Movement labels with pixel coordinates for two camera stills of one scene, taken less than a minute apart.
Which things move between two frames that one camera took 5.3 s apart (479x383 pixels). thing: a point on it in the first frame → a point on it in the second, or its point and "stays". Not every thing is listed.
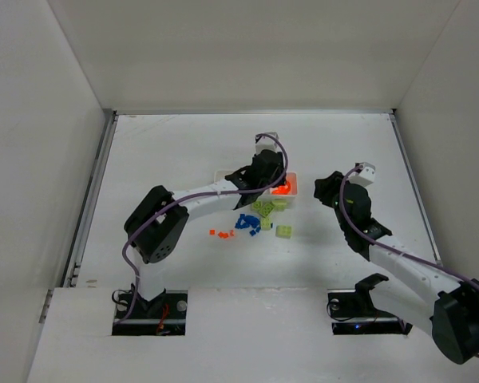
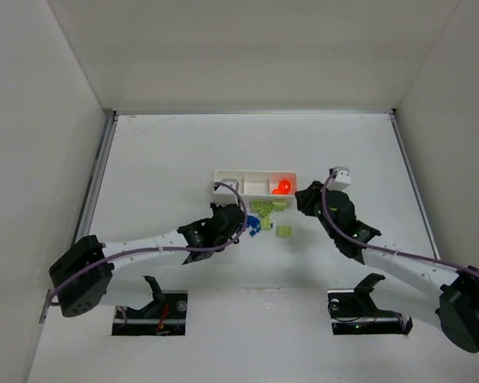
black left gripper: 272,167 → 227,213
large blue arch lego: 246,221 stays
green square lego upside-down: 257,205 stays
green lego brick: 266,223 stays
